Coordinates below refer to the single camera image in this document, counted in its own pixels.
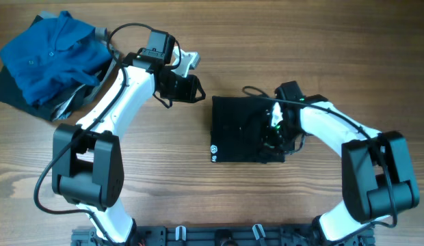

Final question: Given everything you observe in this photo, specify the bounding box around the black t-shirt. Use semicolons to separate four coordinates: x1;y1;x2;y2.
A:
210;96;285;163

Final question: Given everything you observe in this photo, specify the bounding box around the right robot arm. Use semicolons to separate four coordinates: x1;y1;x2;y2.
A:
267;98;420;245

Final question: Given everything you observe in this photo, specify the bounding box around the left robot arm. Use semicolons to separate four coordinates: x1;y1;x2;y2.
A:
52;50;205;245

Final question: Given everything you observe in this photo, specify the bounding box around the grey folded garment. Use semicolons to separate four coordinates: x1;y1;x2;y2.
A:
39;10;120;122

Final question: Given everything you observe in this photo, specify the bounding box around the blue polo shirt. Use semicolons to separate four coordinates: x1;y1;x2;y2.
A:
0;11;111;105

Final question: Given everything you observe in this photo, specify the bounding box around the left black cable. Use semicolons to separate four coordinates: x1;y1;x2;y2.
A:
33;23;182;245

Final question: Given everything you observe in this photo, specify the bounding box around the black cable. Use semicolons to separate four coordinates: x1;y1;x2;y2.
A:
33;23;182;245
241;85;399;240

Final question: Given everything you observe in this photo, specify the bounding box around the right black cable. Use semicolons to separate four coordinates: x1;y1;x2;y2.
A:
241;85;399;240

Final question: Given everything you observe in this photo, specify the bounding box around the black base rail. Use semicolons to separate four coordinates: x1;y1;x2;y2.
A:
70;223;375;246

